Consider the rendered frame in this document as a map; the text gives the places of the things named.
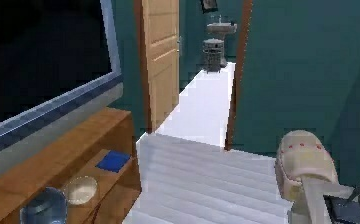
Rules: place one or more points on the grey framed television set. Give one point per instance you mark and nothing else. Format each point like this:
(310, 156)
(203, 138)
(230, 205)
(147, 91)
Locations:
(48, 60)

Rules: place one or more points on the black box on floor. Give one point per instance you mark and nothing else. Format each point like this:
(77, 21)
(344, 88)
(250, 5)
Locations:
(343, 208)

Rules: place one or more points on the grey ribbed bin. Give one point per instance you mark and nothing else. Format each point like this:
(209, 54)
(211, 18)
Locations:
(212, 55)

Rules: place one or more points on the brown wooden television stand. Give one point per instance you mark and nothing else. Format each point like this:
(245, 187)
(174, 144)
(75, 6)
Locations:
(68, 156)

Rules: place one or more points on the blue flat book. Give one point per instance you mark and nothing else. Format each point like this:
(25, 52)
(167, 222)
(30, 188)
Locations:
(114, 160)

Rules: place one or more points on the light wooden room door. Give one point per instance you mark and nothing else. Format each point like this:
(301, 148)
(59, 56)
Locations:
(161, 63)

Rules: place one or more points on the dark framed wall picture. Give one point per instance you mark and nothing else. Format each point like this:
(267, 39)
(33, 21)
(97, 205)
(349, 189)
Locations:
(209, 5)

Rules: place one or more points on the grey pedestal sink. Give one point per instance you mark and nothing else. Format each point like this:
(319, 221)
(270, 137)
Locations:
(222, 30)

